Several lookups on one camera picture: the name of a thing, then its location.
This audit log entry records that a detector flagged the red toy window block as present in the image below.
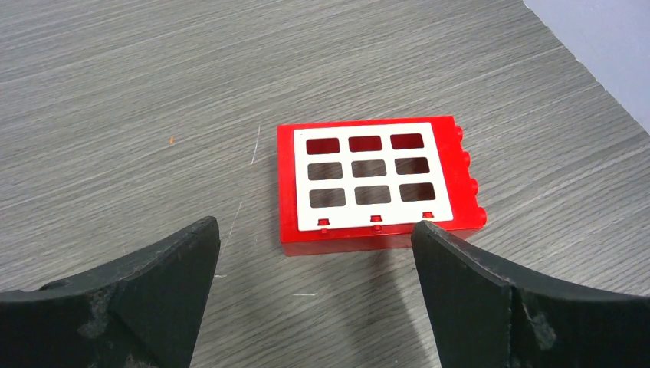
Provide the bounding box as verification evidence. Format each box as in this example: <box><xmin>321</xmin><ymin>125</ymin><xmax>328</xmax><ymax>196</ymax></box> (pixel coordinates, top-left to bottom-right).
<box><xmin>277</xmin><ymin>116</ymin><xmax>488</xmax><ymax>256</ymax></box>

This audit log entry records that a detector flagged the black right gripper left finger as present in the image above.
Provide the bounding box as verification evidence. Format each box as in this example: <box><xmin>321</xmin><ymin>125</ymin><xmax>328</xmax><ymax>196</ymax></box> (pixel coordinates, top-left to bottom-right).
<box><xmin>1</xmin><ymin>216</ymin><xmax>220</xmax><ymax>367</ymax></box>

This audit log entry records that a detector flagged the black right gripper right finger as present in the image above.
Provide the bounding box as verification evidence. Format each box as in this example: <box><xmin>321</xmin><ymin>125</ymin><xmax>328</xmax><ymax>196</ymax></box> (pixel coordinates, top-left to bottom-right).
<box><xmin>411</xmin><ymin>221</ymin><xmax>649</xmax><ymax>367</ymax></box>

